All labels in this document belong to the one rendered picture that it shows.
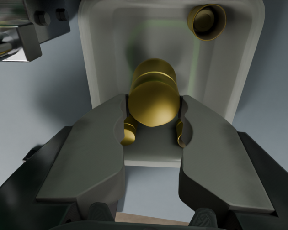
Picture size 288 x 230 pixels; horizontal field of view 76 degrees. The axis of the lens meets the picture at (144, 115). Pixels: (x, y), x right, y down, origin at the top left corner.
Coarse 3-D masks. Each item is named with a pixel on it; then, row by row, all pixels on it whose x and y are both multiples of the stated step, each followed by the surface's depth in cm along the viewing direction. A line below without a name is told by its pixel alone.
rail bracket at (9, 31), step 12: (0, 24) 12; (12, 24) 12; (24, 24) 13; (0, 36) 12; (12, 36) 12; (24, 36) 13; (36, 36) 14; (0, 48) 11; (12, 48) 12; (24, 48) 13; (36, 48) 14; (0, 60) 12; (12, 60) 13; (24, 60) 13
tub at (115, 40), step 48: (96, 0) 17; (144, 0) 16; (192, 0) 16; (240, 0) 16; (96, 48) 20; (144, 48) 25; (192, 48) 25; (240, 48) 19; (96, 96) 22; (192, 96) 29; (144, 144) 30
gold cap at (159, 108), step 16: (144, 64) 14; (160, 64) 13; (144, 80) 11; (160, 80) 11; (128, 96) 12; (144, 96) 11; (160, 96) 11; (176, 96) 11; (144, 112) 12; (160, 112) 12; (176, 112) 12
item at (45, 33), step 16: (0, 0) 13; (16, 0) 13; (32, 0) 14; (48, 0) 16; (64, 0) 19; (0, 16) 14; (16, 16) 14; (32, 16) 14; (48, 16) 15; (64, 16) 18; (48, 32) 16; (64, 32) 19
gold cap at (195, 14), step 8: (192, 8) 22; (200, 8) 19; (208, 8) 22; (216, 8) 20; (192, 16) 20; (200, 16) 21; (208, 16) 21; (216, 16) 22; (224, 16) 19; (192, 24) 20; (200, 24) 22; (208, 24) 22; (216, 24) 22; (224, 24) 19; (200, 32) 24; (208, 32) 22; (216, 32) 21; (208, 40) 20
